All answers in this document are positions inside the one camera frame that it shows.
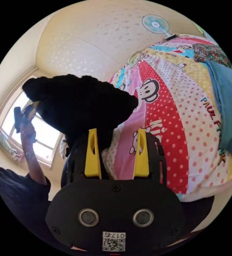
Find dark floral pillow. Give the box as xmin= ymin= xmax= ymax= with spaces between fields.
xmin=193 ymin=43 xmax=232 ymax=71

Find white and teal fan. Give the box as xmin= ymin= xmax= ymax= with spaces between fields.
xmin=141 ymin=14 xmax=178 ymax=42

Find bed with printed quilt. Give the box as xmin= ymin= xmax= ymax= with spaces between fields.
xmin=109 ymin=34 xmax=232 ymax=203

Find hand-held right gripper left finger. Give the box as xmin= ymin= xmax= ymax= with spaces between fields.
xmin=85 ymin=128 xmax=102 ymax=179

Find blue pillow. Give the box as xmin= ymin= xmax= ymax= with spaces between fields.
xmin=205 ymin=59 xmax=232 ymax=167

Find colourful patterned curtain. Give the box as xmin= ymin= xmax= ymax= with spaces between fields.
xmin=0 ymin=121 xmax=25 ymax=162

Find person's left hand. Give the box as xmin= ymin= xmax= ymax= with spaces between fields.
xmin=20 ymin=119 xmax=38 ymax=144

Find person's left forearm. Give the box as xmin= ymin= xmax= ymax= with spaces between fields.
xmin=21 ymin=141 xmax=48 ymax=185

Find black long pants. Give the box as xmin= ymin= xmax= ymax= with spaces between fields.
xmin=22 ymin=74 xmax=139 ymax=153

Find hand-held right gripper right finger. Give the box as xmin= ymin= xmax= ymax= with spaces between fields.
xmin=133 ymin=128 xmax=150 ymax=178

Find window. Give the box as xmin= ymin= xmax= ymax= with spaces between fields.
xmin=0 ymin=75 xmax=65 ymax=169

